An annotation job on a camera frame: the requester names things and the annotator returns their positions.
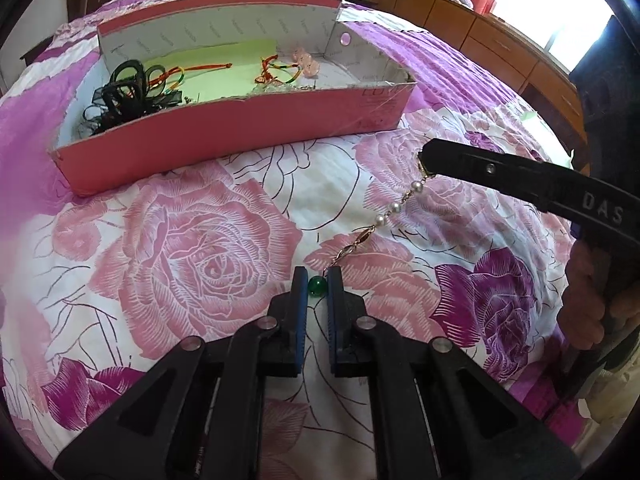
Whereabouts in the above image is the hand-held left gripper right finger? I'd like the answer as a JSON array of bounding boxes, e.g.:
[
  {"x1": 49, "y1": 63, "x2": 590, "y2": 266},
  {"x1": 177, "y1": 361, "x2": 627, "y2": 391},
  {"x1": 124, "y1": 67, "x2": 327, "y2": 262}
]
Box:
[{"x1": 326, "y1": 265, "x2": 583, "y2": 480}]

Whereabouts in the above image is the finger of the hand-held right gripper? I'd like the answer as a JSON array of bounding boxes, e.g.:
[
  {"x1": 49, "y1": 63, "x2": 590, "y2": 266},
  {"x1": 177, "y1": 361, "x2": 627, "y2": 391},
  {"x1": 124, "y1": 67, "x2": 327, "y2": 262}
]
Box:
[{"x1": 417, "y1": 138, "x2": 633, "y2": 231}]

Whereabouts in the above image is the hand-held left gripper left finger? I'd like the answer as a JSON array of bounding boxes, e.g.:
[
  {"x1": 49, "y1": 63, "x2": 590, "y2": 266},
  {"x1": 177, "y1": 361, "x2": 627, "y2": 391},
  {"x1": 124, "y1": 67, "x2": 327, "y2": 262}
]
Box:
[{"x1": 52, "y1": 266, "x2": 308, "y2": 480}]

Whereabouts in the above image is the pearl bracelet with green bead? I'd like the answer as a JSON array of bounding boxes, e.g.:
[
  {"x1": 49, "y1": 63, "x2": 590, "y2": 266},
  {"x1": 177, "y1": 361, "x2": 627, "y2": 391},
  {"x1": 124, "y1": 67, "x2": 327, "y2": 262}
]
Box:
[{"x1": 307, "y1": 157, "x2": 431, "y2": 298}]

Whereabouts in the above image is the pink cardboard box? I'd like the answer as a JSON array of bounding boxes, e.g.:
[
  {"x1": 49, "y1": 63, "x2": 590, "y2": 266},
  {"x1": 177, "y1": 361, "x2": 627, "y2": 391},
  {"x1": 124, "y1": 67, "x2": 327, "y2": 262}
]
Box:
[{"x1": 47, "y1": 0, "x2": 418, "y2": 198}]

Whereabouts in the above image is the black feather hair clip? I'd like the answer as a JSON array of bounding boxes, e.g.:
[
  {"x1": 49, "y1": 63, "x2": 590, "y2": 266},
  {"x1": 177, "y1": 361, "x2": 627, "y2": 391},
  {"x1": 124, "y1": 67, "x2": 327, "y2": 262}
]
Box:
[{"x1": 77, "y1": 59, "x2": 183, "y2": 137}]

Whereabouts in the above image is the person's right hand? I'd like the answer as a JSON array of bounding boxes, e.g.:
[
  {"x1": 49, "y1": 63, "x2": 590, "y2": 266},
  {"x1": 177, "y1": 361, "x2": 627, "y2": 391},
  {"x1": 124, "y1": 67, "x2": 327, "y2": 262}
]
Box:
[{"x1": 564, "y1": 245, "x2": 607, "y2": 351}]

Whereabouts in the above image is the yellow-green paper sheet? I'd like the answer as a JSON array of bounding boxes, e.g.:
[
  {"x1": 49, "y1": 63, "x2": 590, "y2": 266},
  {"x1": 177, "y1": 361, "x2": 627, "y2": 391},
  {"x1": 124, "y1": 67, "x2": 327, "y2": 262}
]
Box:
[{"x1": 520, "y1": 109, "x2": 576, "y2": 168}]

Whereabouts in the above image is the pink floral bedspread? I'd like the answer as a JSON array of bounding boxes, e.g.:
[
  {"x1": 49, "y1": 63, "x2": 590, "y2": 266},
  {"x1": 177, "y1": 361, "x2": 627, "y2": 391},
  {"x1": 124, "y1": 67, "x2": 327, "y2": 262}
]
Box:
[{"x1": 0, "y1": 0, "x2": 596, "y2": 480}]

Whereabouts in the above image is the long wooden cabinet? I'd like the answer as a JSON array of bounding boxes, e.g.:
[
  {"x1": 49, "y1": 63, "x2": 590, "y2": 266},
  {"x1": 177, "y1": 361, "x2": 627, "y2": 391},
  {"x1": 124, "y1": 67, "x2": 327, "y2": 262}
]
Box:
[{"x1": 367, "y1": 0, "x2": 588, "y2": 146}]

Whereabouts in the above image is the window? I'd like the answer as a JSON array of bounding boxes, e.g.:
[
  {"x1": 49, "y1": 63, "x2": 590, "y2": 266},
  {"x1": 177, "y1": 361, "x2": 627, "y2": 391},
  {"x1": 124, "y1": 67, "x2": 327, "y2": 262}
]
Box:
[{"x1": 495, "y1": 0, "x2": 616, "y2": 71}]

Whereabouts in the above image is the light green paper sheet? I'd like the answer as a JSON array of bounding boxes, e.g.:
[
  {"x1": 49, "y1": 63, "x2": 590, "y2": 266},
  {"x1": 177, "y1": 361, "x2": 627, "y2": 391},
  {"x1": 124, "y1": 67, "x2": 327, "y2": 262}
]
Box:
[{"x1": 145, "y1": 39, "x2": 281, "y2": 106}]

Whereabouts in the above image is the pink bead ornament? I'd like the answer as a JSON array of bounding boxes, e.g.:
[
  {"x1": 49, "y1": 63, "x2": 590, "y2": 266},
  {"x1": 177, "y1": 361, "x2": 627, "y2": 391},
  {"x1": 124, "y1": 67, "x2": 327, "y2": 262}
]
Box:
[{"x1": 291, "y1": 49, "x2": 322, "y2": 78}]

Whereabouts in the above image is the red string bracelet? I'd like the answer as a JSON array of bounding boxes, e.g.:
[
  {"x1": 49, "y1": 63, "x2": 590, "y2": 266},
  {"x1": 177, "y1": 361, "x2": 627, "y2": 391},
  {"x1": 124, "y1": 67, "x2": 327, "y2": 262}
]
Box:
[{"x1": 150, "y1": 61, "x2": 233, "y2": 86}]

